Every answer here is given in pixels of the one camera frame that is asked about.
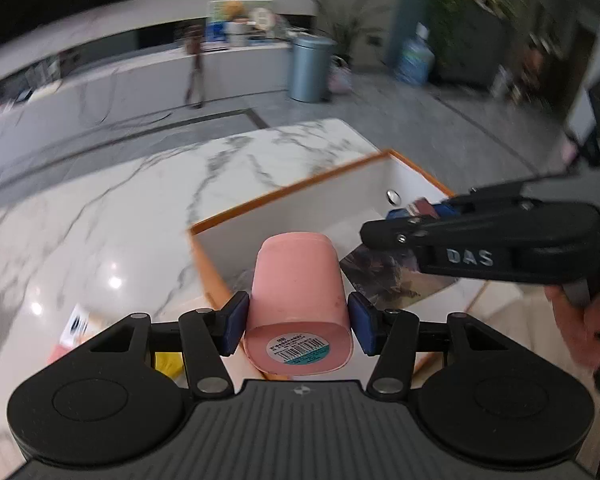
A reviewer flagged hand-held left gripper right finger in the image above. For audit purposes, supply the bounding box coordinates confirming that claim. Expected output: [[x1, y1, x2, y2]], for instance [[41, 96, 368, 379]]
[[347, 292, 518, 401]]

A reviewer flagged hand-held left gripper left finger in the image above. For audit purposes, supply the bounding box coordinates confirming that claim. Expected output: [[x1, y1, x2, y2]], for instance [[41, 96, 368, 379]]
[[77, 291, 251, 401]]

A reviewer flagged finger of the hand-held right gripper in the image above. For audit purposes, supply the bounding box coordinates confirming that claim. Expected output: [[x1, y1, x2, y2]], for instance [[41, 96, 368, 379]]
[[437, 180, 546, 221], [359, 208, 448, 261]]

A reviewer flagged dark red small box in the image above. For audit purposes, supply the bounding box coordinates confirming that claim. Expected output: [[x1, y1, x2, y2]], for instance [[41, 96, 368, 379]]
[[410, 197, 438, 218]]

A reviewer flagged pink plastic cup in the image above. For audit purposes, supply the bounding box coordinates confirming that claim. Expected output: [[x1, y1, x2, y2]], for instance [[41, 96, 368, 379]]
[[242, 231, 355, 380]]

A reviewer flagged yellow packet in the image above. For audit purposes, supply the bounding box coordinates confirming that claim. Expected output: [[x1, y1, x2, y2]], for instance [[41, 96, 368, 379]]
[[152, 352, 183, 386]]

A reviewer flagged orange-edged white storage box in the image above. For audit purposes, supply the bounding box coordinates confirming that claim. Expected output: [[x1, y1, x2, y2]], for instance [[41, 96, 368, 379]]
[[187, 149, 488, 376]]

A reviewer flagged person's right hand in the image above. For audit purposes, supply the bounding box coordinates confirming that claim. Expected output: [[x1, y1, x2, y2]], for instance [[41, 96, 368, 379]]
[[545, 282, 600, 375]]

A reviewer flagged dark printed card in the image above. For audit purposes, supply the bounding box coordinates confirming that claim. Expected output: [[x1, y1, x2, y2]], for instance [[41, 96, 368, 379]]
[[340, 245, 461, 311]]

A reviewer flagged blue water bottle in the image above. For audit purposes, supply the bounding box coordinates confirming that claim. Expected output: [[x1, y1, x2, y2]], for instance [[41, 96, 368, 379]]
[[395, 22, 437, 86]]

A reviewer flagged white cream tube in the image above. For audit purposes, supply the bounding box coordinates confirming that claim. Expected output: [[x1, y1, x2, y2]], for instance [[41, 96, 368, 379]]
[[60, 305, 93, 348]]

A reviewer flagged pink striped basket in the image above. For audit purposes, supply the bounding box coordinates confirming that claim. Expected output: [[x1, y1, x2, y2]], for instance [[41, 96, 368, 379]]
[[329, 57, 353, 93]]

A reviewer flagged grey metal trash can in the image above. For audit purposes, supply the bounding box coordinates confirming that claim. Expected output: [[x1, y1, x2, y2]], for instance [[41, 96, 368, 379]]
[[287, 35, 338, 103]]

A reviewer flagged large leafy green plant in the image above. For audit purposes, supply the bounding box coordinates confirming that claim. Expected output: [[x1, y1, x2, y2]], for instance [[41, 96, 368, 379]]
[[412, 0, 526, 66]]

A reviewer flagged potted green plant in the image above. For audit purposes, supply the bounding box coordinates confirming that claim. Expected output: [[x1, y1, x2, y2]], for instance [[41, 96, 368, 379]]
[[307, 0, 381, 68]]

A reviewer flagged white round fan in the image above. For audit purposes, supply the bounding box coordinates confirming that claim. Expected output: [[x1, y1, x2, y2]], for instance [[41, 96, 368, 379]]
[[249, 7, 276, 33]]

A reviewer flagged illustrated board with flower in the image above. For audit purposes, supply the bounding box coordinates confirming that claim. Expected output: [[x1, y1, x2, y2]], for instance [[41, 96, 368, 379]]
[[207, 0, 253, 26]]

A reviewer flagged black cable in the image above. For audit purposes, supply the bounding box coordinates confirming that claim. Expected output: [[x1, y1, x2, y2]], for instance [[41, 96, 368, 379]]
[[77, 67, 173, 128]]

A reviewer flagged brown bag with strap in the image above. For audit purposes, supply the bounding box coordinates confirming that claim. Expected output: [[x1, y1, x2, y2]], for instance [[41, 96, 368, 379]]
[[182, 25, 207, 109]]

